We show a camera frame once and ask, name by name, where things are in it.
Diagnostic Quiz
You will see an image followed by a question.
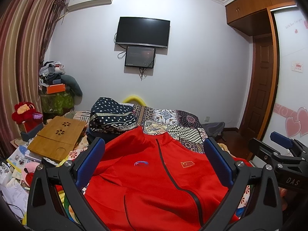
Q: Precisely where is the red sports jacket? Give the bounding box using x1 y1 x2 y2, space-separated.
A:
85 127 228 230

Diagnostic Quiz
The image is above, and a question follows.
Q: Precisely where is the person's right hand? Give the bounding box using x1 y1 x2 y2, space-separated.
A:
279 188 307 211

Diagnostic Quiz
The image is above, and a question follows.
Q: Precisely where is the navy patterned folded blanket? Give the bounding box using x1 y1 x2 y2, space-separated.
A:
89 97 139 135

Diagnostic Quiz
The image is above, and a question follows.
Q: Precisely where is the wooden lap desk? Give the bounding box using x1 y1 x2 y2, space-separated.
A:
28 116 86 162

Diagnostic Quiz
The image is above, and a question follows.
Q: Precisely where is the grey backpack on floor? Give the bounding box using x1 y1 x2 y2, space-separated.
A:
202 121 225 138

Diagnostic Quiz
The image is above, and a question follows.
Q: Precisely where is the brown wooden door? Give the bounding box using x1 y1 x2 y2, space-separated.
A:
239 34 274 140

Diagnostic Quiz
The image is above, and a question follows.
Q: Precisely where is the green patterned bag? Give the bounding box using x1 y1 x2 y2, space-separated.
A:
40 92 75 115

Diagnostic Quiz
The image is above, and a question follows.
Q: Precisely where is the patchwork patterned bed quilt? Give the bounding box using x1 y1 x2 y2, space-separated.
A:
65 103 252 212

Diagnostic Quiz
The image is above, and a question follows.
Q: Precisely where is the yellow curved headboard cushion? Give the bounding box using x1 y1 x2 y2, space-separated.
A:
123 95 146 106

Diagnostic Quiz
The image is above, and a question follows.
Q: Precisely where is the pink plush toy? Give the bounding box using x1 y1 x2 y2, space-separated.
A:
21 162 40 187

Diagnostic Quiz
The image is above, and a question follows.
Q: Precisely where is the orange box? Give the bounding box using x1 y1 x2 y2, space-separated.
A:
46 84 66 94

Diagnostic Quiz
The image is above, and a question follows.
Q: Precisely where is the red plush toy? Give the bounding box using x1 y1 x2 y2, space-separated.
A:
12 102 43 133

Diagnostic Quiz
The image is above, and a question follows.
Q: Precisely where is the pile of papers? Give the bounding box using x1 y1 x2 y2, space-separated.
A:
1 146 40 219

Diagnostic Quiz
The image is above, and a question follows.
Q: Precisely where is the wooden overhead cabinet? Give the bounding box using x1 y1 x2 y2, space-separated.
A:
225 0 295 37

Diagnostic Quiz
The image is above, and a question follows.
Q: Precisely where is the striped red curtain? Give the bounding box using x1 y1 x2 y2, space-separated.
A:
1 0 66 158

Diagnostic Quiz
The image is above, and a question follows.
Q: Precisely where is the small black wall monitor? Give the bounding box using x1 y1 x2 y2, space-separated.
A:
125 46 156 68

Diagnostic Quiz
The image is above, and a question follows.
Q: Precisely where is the black wall television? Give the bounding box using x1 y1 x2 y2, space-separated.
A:
115 17 170 49

